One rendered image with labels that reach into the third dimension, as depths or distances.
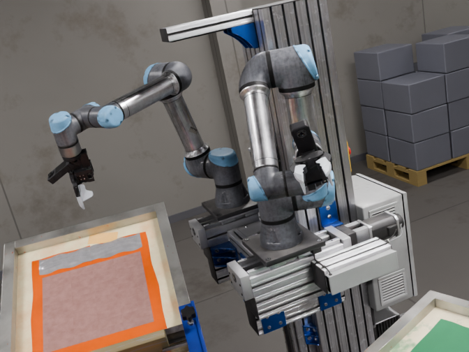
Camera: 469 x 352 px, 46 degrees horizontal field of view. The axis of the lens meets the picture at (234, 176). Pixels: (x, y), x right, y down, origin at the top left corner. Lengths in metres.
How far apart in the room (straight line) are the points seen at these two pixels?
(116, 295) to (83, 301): 0.11
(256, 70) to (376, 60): 3.99
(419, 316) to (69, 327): 1.13
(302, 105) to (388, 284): 0.93
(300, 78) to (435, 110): 3.90
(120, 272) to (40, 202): 3.66
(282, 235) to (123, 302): 0.56
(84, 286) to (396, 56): 4.41
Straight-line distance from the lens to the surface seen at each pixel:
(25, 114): 5.36
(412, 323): 1.94
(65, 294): 1.92
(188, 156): 2.34
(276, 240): 1.86
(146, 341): 1.61
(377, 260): 1.92
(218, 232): 2.31
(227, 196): 2.28
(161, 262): 1.90
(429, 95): 5.47
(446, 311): 2.03
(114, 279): 1.90
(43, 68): 5.32
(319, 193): 1.55
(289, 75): 1.70
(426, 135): 5.52
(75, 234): 2.06
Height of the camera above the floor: 2.09
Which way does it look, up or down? 18 degrees down
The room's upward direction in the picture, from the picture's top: 12 degrees counter-clockwise
